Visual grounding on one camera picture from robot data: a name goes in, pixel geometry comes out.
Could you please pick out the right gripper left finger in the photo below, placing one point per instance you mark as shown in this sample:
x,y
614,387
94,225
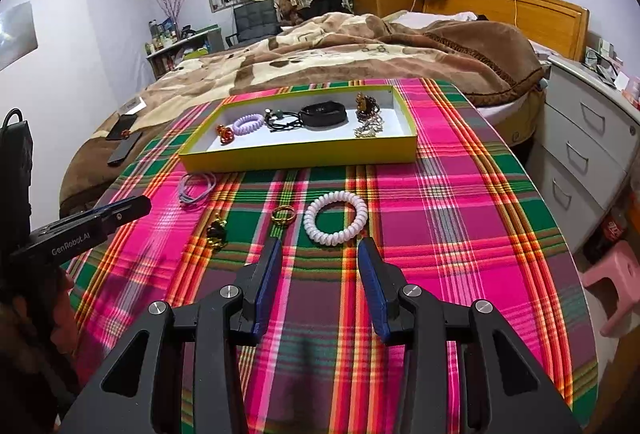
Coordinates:
x,y
258,283

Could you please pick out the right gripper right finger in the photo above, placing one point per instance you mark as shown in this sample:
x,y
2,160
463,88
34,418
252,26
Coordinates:
x,y
382,283

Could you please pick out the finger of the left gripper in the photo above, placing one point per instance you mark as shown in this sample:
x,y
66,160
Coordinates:
x,y
117,214

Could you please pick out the black wristband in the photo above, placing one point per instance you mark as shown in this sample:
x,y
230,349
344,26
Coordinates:
x,y
323,115

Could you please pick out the black smartphone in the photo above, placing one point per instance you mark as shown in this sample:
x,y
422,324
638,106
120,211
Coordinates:
x,y
124,149

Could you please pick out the dark phone with red charm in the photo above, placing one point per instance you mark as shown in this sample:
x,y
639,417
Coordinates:
x,y
121,128

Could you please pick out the pink plaid tablecloth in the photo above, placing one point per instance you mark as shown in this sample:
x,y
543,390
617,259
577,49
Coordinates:
x,y
463,221

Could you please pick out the white paper card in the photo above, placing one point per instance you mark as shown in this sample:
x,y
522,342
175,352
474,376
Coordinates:
x,y
131,107

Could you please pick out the yellow shallow box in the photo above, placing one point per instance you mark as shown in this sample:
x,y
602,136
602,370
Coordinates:
x,y
262,149

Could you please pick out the white desk shelf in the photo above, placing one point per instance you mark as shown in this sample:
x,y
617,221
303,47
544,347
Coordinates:
x,y
205,42

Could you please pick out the purple branch vase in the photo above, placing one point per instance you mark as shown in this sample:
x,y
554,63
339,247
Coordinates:
x,y
172,7

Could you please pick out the pink plastic stool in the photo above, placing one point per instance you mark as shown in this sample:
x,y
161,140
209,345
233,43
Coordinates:
x,y
621,266

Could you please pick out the brown patterned blanket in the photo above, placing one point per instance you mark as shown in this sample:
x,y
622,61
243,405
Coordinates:
x,y
491,63

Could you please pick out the black office chair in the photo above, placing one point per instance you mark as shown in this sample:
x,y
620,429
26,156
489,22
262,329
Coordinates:
x,y
253,21

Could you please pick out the white drawer nightstand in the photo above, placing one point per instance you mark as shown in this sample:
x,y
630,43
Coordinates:
x,y
585,143

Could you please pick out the brown teddy bear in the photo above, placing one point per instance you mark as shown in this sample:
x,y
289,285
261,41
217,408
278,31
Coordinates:
x,y
288,12

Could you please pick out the wooden headboard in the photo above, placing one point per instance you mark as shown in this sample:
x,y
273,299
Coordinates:
x,y
559,25

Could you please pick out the silver wall poster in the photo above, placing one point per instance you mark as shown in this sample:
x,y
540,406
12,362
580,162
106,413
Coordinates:
x,y
17,34

